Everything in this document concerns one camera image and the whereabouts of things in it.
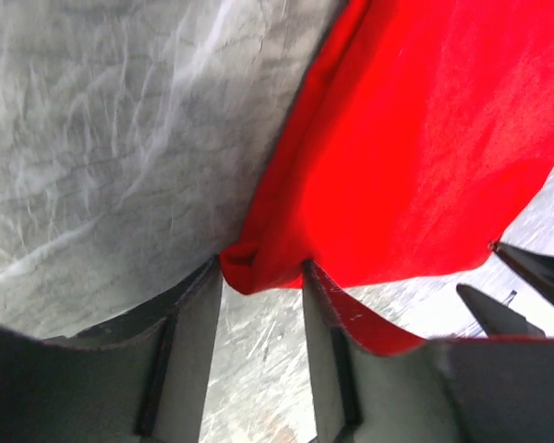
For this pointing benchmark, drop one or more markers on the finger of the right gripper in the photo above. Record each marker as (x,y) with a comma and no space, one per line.
(494,318)
(535,269)

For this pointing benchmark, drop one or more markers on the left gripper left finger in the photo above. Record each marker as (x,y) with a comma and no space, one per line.
(139,377)

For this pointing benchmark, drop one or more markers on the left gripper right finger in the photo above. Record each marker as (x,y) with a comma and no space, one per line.
(372,381)

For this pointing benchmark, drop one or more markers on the red t shirt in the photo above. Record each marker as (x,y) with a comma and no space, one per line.
(422,130)

